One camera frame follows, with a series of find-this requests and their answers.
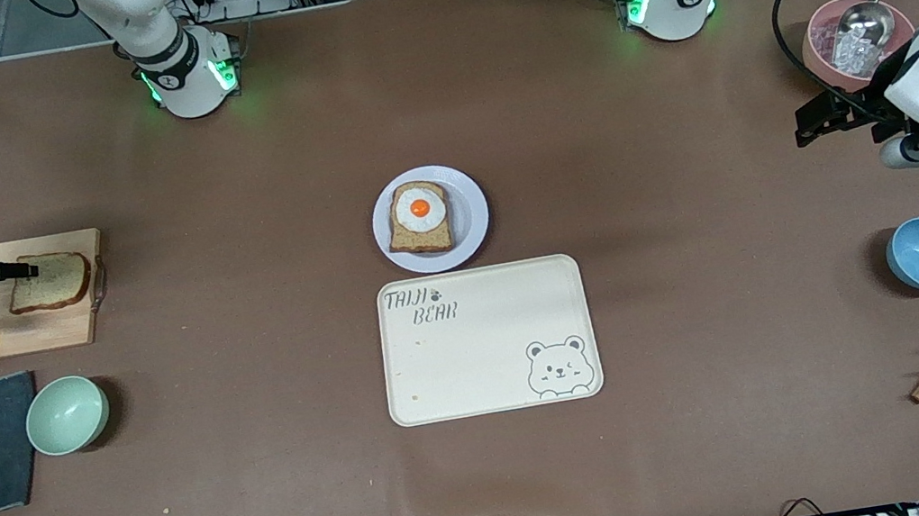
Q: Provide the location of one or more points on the toast slice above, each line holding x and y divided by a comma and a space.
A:
421, 243

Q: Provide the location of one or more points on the clear ice cubes pile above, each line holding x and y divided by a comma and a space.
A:
853, 58

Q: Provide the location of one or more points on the cream bear print tray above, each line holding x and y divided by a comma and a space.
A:
483, 355

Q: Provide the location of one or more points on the mint green bowl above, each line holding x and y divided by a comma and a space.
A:
67, 415

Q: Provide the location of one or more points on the pink bowl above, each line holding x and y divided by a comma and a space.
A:
816, 50

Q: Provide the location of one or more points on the round white plate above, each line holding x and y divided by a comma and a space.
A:
470, 222

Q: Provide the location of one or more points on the fried egg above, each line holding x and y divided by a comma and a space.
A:
409, 222

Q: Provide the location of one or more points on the wooden cutting board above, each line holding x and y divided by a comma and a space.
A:
51, 328

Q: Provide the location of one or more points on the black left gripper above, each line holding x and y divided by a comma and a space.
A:
862, 101

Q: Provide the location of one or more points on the plain brown bread slice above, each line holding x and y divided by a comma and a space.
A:
58, 283

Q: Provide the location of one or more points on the metal scoop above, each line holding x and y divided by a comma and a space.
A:
866, 20

